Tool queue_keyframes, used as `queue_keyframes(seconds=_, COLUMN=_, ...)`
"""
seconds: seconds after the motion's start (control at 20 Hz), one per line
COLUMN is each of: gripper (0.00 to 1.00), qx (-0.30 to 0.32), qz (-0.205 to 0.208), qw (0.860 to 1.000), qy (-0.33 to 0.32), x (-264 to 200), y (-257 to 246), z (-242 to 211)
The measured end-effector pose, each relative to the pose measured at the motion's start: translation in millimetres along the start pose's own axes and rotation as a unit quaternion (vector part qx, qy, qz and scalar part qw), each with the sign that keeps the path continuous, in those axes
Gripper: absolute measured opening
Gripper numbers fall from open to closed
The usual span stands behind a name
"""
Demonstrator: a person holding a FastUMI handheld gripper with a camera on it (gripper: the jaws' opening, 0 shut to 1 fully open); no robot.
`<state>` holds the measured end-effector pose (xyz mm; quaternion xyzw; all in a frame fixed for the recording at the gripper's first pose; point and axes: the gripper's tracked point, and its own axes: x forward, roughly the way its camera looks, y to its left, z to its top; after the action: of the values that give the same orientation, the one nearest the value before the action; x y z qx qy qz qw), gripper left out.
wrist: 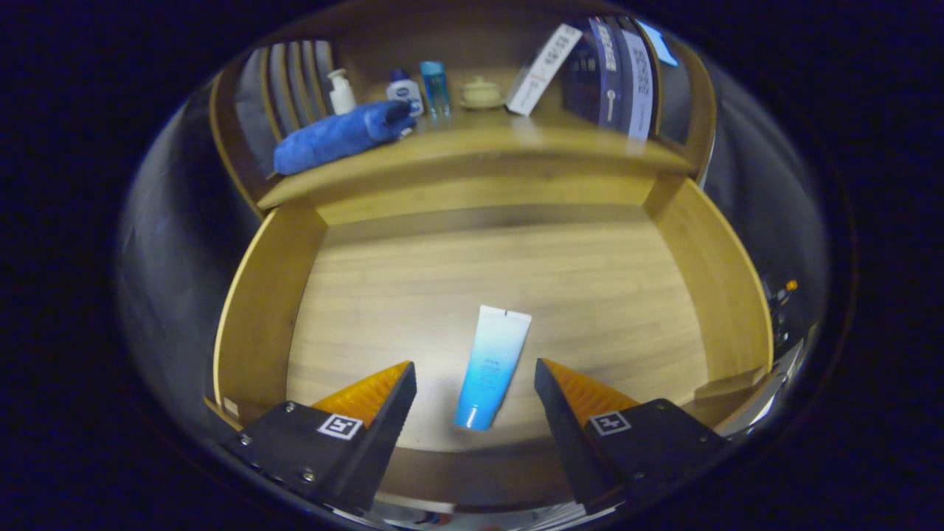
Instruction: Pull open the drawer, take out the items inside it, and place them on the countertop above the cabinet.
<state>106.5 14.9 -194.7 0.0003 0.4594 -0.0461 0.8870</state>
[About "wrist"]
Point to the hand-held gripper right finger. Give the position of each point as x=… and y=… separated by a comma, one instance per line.
x=569, y=435

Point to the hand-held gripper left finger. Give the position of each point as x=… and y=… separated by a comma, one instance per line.
x=380, y=439

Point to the blue and white tube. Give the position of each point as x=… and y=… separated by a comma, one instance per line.
x=493, y=361

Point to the wooden drawer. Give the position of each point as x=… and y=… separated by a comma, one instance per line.
x=516, y=273

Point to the wooden countertop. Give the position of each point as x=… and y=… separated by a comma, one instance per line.
x=479, y=144

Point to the wooden cabinet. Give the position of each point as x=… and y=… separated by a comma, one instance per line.
x=376, y=48

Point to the black and orange tool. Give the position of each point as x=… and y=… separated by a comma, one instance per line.
x=783, y=299

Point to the black backdrop cloth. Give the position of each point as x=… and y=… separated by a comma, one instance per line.
x=169, y=258

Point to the blue folded towel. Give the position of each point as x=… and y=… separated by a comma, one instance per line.
x=335, y=136

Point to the white pump bottle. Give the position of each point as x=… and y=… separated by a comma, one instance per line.
x=341, y=94

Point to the white bottle with blue cap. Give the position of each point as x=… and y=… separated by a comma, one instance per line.
x=404, y=92

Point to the beige lidded ceramic cup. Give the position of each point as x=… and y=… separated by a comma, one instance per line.
x=481, y=94

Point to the clear blue bottle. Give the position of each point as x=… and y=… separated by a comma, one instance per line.
x=435, y=87

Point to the pale blue book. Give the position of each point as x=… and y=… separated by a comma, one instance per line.
x=640, y=85

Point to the dark blue book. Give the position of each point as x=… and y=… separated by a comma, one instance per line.
x=601, y=74

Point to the white book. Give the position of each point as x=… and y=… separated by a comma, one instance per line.
x=542, y=70

